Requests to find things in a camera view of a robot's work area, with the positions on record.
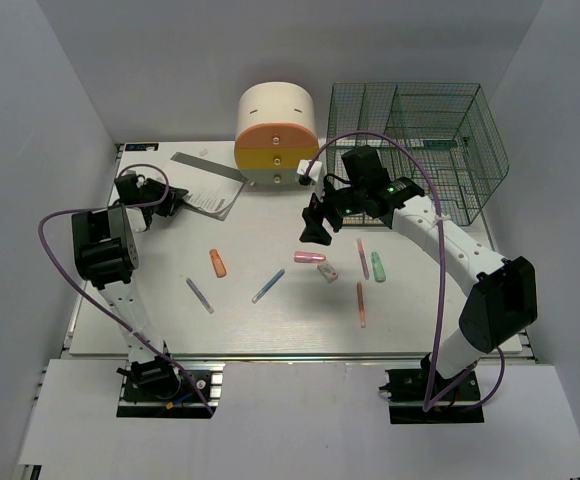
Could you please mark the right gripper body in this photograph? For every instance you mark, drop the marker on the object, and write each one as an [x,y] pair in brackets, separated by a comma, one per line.
[347,201]

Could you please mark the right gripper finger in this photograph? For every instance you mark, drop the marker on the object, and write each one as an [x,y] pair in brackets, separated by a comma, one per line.
[314,232]
[314,210]

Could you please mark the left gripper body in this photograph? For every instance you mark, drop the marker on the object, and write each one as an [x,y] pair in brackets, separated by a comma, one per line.
[154,196]

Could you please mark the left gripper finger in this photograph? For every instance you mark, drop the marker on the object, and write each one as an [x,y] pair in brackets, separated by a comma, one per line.
[172,193]
[171,206]

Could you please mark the white paper booklet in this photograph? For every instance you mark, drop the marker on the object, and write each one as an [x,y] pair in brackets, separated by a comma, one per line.
[213,188]

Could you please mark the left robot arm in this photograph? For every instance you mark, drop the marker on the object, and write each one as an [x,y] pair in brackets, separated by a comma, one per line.
[106,256]

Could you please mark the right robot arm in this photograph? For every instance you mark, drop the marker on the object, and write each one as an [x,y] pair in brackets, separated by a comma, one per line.
[500,293]

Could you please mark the pink highlighter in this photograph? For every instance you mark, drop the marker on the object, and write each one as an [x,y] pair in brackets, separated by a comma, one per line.
[304,257]

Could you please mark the white eraser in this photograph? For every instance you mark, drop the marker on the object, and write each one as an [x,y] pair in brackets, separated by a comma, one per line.
[328,272]

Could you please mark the black label sticker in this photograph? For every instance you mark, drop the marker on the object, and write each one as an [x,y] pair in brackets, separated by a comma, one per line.
[141,147]

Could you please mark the pink pen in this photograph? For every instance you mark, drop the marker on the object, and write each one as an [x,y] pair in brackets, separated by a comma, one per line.
[363,259]

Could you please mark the blue pen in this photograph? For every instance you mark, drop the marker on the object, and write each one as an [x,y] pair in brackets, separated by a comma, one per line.
[268,285]

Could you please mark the green highlighter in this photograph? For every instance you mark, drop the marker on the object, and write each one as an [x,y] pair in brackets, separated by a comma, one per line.
[378,268]

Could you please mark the orange pen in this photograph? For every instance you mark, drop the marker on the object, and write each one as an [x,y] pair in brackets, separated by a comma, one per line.
[361,304]

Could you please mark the orange highlighter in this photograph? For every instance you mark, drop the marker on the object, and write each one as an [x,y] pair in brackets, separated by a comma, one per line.
[217,263]

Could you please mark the round drawer storage box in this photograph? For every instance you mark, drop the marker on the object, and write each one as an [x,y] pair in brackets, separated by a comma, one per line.
[275,131]

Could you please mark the purple pen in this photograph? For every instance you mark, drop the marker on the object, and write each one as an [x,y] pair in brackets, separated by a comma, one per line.
[199,295]

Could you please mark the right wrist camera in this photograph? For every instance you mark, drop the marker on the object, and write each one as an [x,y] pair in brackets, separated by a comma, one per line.
[308,172]

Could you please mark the green wire mesh organizer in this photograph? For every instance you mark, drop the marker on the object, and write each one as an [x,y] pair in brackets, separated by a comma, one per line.
[440,133]

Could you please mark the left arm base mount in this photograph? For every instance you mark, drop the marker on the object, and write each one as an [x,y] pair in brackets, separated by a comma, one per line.
[179,400]

